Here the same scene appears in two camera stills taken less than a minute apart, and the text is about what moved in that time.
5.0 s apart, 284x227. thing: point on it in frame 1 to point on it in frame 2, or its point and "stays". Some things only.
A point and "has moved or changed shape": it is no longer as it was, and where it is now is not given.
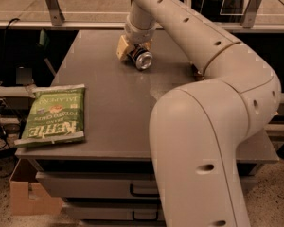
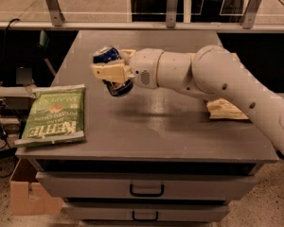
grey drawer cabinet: (111, 179) stays
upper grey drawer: (82, 185) stays
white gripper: (139, 34) to (144, 66)
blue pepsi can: (141, 57) has moved or changed shape
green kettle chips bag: (56, 113) stays
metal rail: (123, 25) stays
